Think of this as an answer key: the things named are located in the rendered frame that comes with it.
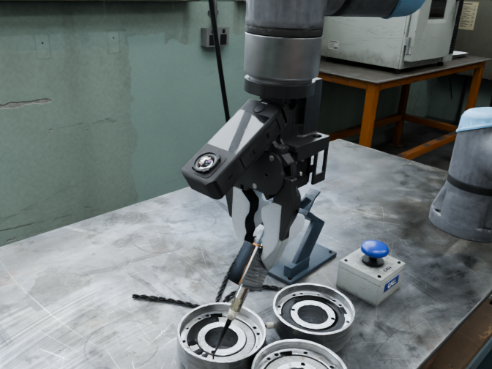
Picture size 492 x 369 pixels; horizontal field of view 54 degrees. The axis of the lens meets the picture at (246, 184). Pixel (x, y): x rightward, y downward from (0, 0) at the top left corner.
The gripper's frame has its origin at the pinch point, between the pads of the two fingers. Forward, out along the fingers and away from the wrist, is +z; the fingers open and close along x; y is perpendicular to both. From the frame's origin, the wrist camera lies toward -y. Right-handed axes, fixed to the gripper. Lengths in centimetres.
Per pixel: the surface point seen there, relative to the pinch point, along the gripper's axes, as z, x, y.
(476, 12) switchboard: -12, 106, 383
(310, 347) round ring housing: 9.8, -7.3, 2.1
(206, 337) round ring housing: 10.9, 3.3, -4.3
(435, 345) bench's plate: 13.2, -16.6, 17.3
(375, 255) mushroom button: 6.4, -4.9, 21.0
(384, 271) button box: 8.7, -6.4, 21.4
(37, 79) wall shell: 11, 156, 50
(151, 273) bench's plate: 13.3, 21.6, 1.5
